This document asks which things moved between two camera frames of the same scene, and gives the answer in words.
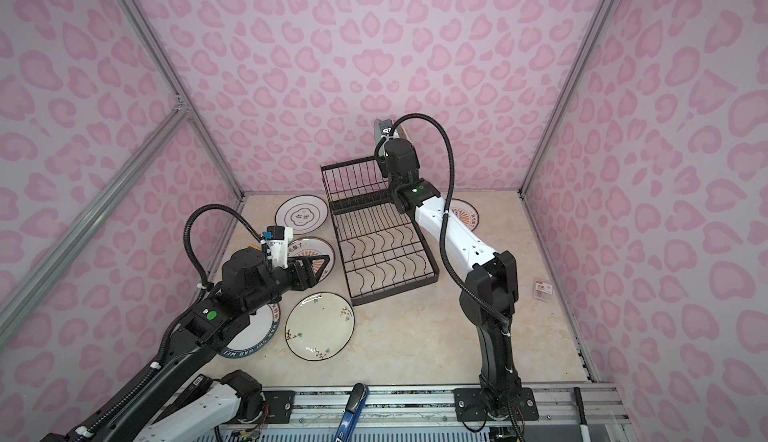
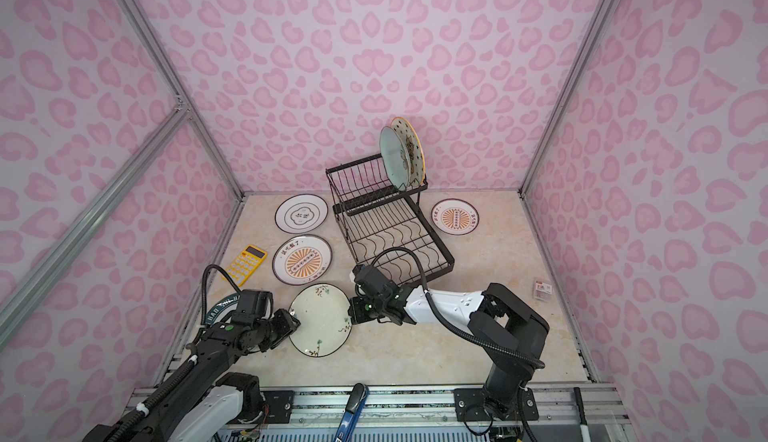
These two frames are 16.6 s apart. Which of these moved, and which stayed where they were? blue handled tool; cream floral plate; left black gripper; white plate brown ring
Moved: left black gripper
Stayed: white plate brown ring; blue handled tool; cream floral plate
